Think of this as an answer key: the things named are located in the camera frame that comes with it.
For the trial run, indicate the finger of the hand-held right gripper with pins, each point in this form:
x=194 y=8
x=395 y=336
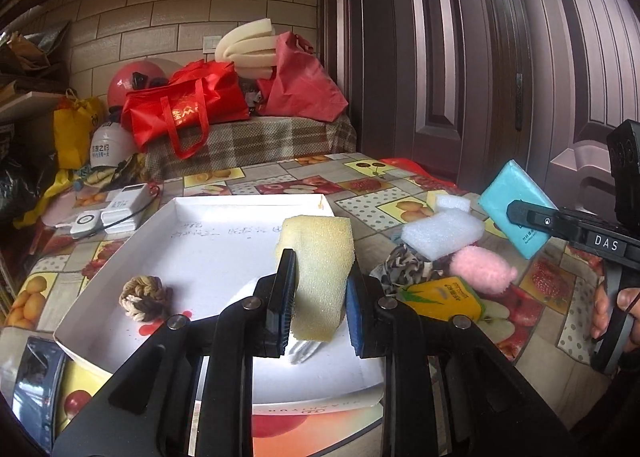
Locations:
x=537 y=219

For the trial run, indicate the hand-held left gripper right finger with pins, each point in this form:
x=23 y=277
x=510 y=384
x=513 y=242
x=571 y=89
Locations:
x=357 y=319

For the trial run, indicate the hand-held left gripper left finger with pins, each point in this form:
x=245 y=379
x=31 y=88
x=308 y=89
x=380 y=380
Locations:
x=280 y=309

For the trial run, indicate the teal tissue pack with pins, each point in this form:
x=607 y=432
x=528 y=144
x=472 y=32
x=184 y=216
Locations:
x=515 y=187

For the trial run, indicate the yellow coarse sponge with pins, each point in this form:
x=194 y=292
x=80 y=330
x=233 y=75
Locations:
x=320 y=277

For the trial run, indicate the leopard print scrunchie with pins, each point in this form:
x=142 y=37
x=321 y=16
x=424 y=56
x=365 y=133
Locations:
x=400 y=264

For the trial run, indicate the pink fluffy sponge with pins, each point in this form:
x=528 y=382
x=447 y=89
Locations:
x=482 y=264

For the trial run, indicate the yellow tissue pack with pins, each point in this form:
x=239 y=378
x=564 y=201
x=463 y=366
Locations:
x=440 y=297

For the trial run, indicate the white cardboard box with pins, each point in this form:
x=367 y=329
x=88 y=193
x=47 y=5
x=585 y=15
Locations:
x=200 y=257

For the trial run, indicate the large white foam block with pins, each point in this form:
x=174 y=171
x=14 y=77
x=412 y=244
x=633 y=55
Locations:
x=440 y=234

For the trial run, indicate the person's right hand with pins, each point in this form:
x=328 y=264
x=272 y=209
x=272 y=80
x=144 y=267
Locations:
x=598 y=317

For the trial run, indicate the small white foam piece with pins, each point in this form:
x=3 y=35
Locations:
x=452 y=202

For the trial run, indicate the fruit print tablecloth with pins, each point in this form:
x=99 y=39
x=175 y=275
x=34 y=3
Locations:
x=350 y=182

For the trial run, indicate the plaid covered bench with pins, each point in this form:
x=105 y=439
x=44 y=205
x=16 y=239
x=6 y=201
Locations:
x=260 y=137

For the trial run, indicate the white flat case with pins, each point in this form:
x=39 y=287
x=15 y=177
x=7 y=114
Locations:
x=122 y=222

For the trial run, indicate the brown panelled door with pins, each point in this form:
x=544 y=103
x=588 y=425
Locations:
x=450 y=62

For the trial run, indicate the white power bank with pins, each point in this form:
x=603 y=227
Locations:
x=127 y=197

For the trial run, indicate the white round-button device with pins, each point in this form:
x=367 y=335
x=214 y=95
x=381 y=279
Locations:
x=85 y=224

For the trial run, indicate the dark packaged item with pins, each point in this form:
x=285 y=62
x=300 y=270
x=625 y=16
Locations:
x=252 y=97

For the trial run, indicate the red tote bag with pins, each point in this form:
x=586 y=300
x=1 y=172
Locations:
x=190 y=102

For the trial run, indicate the dark red cloth bag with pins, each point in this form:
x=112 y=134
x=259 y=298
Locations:
x=300 y=82

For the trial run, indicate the white helmet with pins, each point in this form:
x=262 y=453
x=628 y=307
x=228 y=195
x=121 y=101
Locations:
x=107 y=144

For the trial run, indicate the dark blue glossy object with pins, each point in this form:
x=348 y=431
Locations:
x=35 y=387

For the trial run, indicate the cream foam roll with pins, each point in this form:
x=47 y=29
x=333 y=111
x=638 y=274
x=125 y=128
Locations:
x=245 y=44

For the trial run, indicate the yellow shopping bag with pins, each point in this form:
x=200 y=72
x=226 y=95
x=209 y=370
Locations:
x=72 y=132

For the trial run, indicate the red helmet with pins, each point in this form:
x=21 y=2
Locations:
x=125 y=82

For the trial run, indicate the black plastic bag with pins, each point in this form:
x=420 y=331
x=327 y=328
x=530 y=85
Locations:
x=20 y=187

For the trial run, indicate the wooden shelf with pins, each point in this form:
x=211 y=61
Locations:
x=30 y=99

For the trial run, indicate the brown bag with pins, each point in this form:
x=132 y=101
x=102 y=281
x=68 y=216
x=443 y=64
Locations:
x=25 y=52

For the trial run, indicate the wall switch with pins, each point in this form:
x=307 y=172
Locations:
x=212 y=43

